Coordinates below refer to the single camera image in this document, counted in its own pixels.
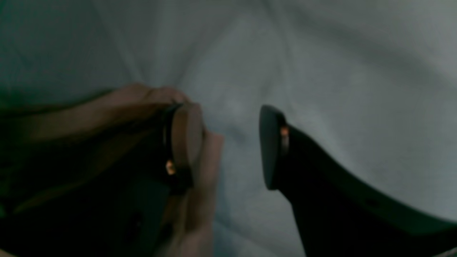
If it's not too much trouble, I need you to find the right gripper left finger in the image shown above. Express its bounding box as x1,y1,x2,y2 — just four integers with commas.
0,103,205,257

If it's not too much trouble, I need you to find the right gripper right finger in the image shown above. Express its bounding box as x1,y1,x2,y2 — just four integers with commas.
258,105,457,257

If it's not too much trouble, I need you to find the dark grey T-shirt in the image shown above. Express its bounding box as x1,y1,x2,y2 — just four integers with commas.
1,84,224,257

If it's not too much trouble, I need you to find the blue table cloth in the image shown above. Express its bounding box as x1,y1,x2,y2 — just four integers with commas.
0,0,457,257

